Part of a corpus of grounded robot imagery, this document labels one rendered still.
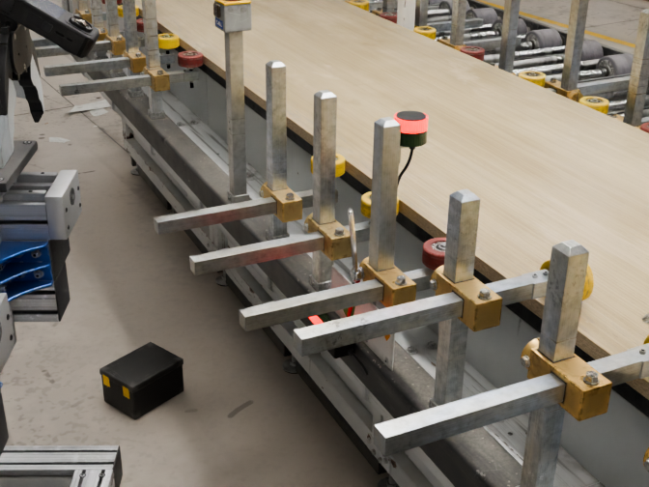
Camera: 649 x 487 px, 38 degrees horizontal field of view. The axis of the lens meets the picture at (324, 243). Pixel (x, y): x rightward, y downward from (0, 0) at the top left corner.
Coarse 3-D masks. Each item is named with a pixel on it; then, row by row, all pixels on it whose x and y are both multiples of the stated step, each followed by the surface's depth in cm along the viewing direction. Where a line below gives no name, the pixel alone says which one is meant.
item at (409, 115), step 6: (396, 114) 165; (402, 114) 165; (408, 114) 165; (414, 114) 165; (420, 114) 166; (408, 120) 163; (414, 120) 163; (420, 120) 163; (402, 132) 164; (408, 162) 169; (402, 174) 169
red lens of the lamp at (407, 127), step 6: (426, 114) 166; (396, 120) 164; (402, 120) 163; (426, 120) 164; (402, 126) 163; (408, 126) 163; (414, 126) 163; (420, 126) 163; (426, 126) 164; (408, 132) 163; (414, 132) 163; (420, 132) 164
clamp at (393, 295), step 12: (360, 264) 179; (372, 276) 175; (384, 276) 172; (396, 276) 172; (384, 288) 171; (396, 288) 168; (408, 288) 169; (384, 300) 172; (396, 300) 169; (408, 300) 170
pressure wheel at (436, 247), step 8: (432, 240) 178; (440, 240) 178; (424, 248) 175; (432, 248) 174; (440, 248) 175; (424, 256) 175; (432, 256) 173; (440, 256) 172; (424, 264) 176; (432, 264) 174; (440, 264) 173
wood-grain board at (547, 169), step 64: (192, 0) 371; (256, 0) 373; (320, 0) 374; (256, 64) 289; (320, 64) 290; (384, 64) 291; (448, 64) 292; (448, 128) 238; (512, 128) 238; (576, 128) 239; (448, 192) 200; (512, 192) 201; (576, 192) 201; (640, 192) 201; (512, 256) 173; (640, 256) 174; (640, 320) 153; (640, 384) 139
